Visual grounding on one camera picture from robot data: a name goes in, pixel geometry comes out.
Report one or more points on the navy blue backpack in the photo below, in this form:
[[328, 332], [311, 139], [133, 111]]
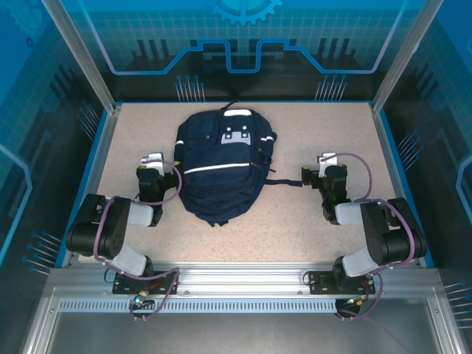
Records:
[[221, 184]]

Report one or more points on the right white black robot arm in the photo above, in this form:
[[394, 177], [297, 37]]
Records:
[[394, 243]]

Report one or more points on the green-lit adapter board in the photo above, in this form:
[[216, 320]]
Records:
[[354, 302], [139, 300]]

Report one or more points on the grey metal front shelf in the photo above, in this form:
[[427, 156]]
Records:
[[239, 332]]

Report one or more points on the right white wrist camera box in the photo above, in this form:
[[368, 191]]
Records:
[[326, 166]]

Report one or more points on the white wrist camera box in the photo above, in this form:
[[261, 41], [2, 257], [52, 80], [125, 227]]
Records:
[[326, 166], [156, 164]]

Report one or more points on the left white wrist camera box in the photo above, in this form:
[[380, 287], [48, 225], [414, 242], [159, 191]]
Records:
[[156, 164]]

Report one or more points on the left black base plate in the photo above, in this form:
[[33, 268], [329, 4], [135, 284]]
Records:
[[162, 284]]

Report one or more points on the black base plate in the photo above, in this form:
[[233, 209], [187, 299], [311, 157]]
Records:
[[162, 284], [319, 284]]

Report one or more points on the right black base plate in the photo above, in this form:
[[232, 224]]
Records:
[[319, 284]]

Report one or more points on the aluminium mounting rail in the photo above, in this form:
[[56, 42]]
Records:
[[239, 276]]

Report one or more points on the aluminium frame post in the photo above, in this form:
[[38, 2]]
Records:
[[405, 55], [87, 62]]

